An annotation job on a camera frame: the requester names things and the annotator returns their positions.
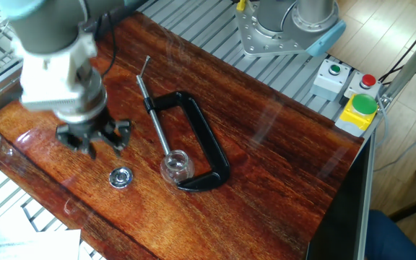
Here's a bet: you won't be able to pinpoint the dark wooden furniture leg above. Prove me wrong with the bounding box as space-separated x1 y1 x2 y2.
388 191 416 223

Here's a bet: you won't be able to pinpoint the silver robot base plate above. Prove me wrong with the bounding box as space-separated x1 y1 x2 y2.
235 1 316 59

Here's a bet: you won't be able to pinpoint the aluminium frame post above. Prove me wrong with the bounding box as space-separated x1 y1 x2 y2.
378 28 416 109

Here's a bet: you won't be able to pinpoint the small clear glass jar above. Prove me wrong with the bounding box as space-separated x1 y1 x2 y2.
160 149 196 186

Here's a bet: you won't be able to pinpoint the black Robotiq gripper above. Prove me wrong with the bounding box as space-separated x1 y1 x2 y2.
55 108 132 160

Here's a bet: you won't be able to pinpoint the silver metal jar lid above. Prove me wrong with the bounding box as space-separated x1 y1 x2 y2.
108 166 134 189

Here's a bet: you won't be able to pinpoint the grey box with green button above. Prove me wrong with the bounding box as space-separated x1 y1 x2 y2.
309 58 352 102

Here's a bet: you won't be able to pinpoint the yellow box green mushroom button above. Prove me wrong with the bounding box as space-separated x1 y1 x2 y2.
334 92 379 138

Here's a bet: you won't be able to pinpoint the black C-clamp with steel screw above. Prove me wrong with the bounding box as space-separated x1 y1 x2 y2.
136 55 231 192

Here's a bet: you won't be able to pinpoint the white printed paper sheets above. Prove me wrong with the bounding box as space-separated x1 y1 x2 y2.
0 205 82 260

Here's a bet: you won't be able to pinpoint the black flat panel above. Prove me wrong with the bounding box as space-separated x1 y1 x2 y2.
305 139 373 260

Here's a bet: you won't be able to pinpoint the grey box with red button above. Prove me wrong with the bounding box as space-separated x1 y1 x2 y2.
343 71 385 101

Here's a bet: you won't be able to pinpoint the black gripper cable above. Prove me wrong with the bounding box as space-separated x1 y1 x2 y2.
99 12 119 79

